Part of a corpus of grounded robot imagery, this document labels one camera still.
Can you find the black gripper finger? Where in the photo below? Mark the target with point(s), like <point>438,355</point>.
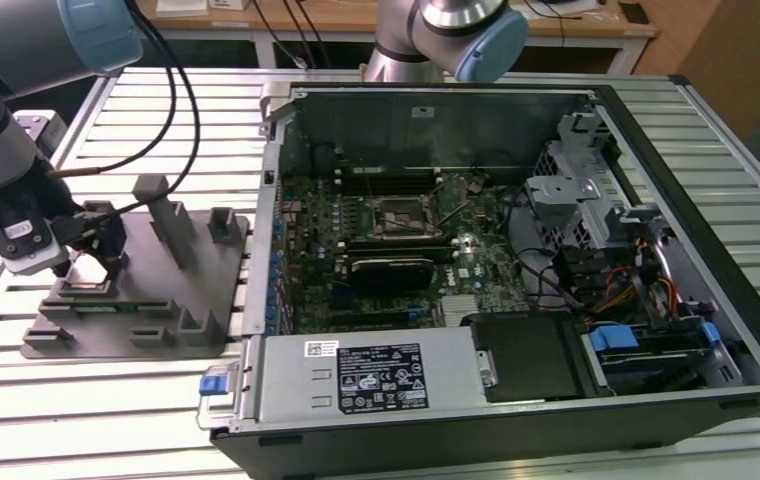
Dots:
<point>62,265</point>
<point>114,270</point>

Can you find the metal drive cage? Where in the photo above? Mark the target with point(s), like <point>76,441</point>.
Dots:
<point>568,200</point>

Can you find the blue case latch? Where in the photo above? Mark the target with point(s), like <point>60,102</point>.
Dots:
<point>213,386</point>

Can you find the black graphics card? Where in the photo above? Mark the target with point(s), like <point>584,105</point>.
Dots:
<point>394,274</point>

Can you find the black open PC case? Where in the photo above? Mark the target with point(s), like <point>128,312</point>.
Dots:
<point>421,450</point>

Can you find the silver chipset heatsink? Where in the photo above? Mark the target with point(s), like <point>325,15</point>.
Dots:
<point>462,309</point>

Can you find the hard disk in blue carrier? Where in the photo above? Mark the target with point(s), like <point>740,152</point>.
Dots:
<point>610,341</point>

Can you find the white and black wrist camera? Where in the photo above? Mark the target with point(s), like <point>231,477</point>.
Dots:
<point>23,235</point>

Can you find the wooden cabinet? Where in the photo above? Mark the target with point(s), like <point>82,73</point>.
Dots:
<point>741,50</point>

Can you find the silver CPU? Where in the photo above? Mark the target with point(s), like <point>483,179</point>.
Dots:
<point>84,275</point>

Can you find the silver power supply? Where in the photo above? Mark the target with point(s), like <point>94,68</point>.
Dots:
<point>287,385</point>

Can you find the grey parts rack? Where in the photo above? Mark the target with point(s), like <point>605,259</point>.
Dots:
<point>154,280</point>

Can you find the black plastic shroud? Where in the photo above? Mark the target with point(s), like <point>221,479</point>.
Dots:
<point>527,357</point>

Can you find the black phone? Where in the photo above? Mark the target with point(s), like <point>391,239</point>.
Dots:
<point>636,11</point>

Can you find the wooden desk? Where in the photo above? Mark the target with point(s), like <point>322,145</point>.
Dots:
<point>234,22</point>

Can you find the black expansion slot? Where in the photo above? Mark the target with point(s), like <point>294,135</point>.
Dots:
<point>367,318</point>

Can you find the white box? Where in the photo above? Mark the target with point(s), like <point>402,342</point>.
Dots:
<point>181,5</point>
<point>230,2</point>

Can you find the small grey wrist camera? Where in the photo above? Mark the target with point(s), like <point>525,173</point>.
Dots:
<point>40,131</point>

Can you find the green motherboard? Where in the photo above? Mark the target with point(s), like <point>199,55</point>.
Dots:
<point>497,295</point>

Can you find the CPU socket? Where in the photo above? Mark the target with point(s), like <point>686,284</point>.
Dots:
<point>402,216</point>

